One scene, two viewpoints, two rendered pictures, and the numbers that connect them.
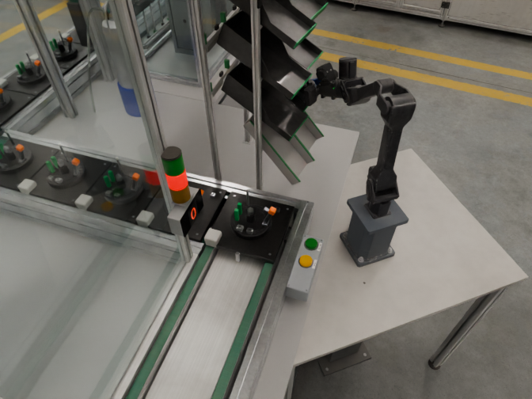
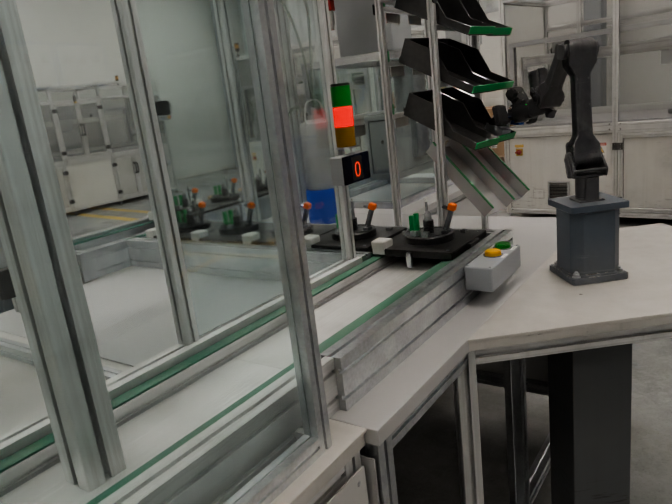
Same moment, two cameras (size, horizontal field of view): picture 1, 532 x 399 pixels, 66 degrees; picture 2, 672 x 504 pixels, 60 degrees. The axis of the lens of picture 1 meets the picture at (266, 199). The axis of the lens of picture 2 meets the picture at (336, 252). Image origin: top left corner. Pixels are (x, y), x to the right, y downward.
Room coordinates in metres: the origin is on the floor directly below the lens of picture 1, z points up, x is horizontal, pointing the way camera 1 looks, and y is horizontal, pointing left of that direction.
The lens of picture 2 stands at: (-0.74, -0.18, 1.39)
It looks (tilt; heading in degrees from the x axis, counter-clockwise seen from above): 15 degrees down; 18
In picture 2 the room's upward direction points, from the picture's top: 7 degrees counter-clockwise
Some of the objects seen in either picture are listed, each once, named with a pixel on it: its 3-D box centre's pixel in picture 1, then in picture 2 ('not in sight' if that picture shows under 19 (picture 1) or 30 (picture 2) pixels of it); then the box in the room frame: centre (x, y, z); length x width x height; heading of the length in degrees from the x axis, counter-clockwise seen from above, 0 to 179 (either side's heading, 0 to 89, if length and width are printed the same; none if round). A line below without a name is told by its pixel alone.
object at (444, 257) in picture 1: (359, 237); (578, 274); (0.90, -0.34, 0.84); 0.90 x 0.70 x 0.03; 110
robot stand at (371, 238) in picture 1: (371, 228); (587, 237); (0.85, -0.36, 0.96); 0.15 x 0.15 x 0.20; 20
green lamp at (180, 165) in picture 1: (172, 161); (341, 96); (0.72, 0.22, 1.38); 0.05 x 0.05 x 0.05
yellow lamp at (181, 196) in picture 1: (180, 190); (345, 136); (0.72, 0.22, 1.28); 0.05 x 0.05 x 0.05
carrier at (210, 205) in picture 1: (180, 197); (352, 222); (0.95, 0.29, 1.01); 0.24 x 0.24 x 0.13; 71
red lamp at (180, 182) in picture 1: (176, 176); (343, 116); (0.72, 0.22, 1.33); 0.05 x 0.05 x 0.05
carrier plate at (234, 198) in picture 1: (251, 225); (429, 242); (0.87, 0.05, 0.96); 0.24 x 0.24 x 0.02; 71
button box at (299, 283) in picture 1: (305, 267); (493, 266); (0.72, -0.13, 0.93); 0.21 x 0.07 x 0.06; 161
